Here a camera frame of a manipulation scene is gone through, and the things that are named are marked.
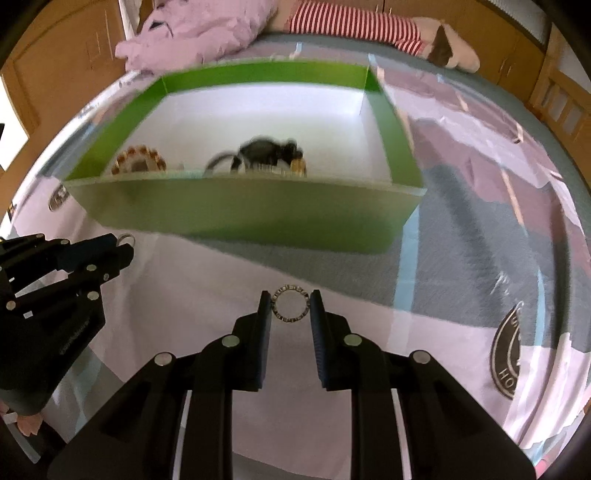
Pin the plaid bed sheet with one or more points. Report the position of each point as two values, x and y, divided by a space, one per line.
460 352

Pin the wooden bed frame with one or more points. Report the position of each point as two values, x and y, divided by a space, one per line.
563 105

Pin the wooden wardrobe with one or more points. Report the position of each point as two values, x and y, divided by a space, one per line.
509 56

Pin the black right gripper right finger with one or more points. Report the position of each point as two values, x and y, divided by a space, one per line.
320 336

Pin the pink crumpled duvet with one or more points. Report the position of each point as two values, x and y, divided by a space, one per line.
178 35

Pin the green white cardboard box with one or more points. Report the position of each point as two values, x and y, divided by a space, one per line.
145 170

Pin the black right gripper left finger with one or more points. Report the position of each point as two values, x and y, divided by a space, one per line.
261 339

